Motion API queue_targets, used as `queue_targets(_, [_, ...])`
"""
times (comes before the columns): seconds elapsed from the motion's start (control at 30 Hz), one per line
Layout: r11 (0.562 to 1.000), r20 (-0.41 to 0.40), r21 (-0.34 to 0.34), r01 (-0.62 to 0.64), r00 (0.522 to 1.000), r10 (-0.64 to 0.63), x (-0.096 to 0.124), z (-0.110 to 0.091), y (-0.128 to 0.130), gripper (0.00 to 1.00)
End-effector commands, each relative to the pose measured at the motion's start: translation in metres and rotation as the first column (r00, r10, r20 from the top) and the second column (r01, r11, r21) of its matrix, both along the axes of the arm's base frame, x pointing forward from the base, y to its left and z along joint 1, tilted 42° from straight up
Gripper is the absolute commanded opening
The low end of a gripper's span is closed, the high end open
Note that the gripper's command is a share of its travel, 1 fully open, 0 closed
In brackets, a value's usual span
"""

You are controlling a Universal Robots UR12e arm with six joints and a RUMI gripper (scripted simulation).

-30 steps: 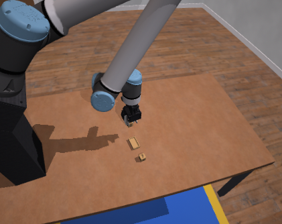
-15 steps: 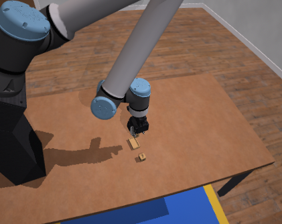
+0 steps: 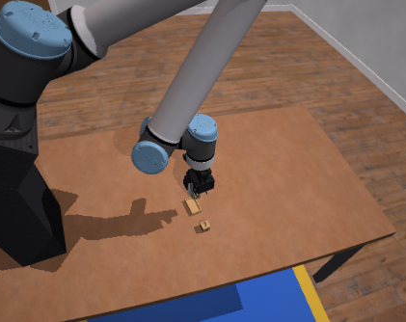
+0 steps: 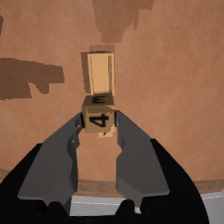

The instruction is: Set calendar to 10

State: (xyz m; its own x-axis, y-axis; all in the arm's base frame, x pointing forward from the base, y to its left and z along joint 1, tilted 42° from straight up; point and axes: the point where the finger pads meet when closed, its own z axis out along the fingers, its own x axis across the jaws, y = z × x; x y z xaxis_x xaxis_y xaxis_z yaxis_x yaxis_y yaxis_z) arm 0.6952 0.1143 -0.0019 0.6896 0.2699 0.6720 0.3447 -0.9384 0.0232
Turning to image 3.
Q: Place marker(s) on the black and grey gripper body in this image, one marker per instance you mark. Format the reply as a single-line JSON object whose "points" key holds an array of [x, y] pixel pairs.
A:
{"points": [[203, 180]]}

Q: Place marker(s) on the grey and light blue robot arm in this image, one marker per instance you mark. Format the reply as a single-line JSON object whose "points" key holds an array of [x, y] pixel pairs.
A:
{"points": [[36, 47]]}

